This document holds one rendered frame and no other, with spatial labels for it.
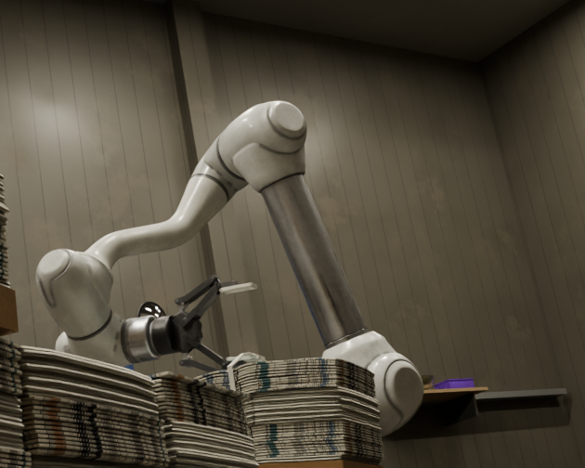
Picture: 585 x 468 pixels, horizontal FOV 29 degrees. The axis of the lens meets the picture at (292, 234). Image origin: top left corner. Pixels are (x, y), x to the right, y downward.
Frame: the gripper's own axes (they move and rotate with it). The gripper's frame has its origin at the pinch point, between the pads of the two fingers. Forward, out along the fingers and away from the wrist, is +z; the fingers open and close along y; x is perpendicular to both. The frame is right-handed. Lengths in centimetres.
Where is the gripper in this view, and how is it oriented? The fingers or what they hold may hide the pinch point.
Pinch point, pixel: (253, 320)
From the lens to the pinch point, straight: 224.4
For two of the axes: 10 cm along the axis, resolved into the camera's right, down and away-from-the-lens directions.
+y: 1.1, 9.6, -2.7
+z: 9.5, -1.8, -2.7
